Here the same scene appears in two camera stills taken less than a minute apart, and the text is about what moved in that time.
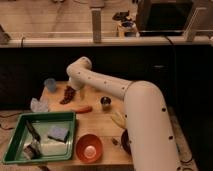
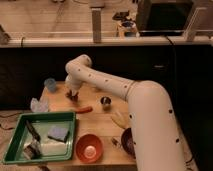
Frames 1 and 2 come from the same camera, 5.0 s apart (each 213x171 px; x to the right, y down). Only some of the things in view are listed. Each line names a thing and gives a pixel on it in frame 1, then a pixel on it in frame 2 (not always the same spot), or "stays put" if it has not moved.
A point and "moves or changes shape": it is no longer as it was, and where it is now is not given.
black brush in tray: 33,150 stays put
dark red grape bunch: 69,92 moves or changes shape
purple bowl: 125,141 stays put
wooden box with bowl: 127,29 stays put
